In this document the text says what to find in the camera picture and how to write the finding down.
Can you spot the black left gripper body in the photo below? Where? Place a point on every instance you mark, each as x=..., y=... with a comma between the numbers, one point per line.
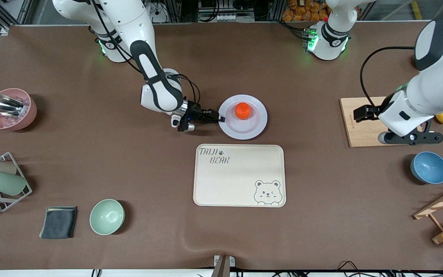
x=371, y=111

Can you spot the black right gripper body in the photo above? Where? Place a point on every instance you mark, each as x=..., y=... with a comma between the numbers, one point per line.
x=195, y=113

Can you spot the orange fruit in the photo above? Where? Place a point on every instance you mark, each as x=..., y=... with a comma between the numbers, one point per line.
x=243, y=110

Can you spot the white round plate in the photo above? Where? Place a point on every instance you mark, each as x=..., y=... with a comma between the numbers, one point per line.
x=244, y=129

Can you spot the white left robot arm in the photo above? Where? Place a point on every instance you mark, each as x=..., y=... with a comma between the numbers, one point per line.
x=437, y=84

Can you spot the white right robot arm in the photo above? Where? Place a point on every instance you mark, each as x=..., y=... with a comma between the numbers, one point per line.
x=160, y=94

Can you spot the wooden cutting board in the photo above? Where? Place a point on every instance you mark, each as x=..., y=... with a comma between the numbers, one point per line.
x=362, y=134

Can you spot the cream bear print tray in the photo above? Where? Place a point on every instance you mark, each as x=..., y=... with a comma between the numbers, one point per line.
x=237, y=181

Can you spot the blue bowl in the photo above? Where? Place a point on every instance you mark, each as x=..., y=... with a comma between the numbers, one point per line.
x=430, y=167

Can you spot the white power strip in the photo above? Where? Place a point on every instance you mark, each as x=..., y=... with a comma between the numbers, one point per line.
x=160, y=15

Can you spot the wooden mug rack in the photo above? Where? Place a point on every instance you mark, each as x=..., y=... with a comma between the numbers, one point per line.
x=442, y=202

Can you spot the bag of orange snacks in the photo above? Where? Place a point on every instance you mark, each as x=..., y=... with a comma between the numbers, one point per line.
x=306, y=10

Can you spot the green bowl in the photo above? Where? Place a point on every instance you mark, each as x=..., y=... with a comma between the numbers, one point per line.
x=107, y=217

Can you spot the pink bowl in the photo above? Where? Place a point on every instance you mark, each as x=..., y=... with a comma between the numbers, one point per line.
x=25, y=122

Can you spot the dark grey folded cloth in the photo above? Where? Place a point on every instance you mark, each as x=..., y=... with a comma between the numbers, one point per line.
x=58, y=223

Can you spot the green cup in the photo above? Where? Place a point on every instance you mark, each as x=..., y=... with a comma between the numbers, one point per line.
x=5, y=183

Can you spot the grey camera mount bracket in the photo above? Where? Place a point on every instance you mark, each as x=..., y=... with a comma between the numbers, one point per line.
x=222, y=266

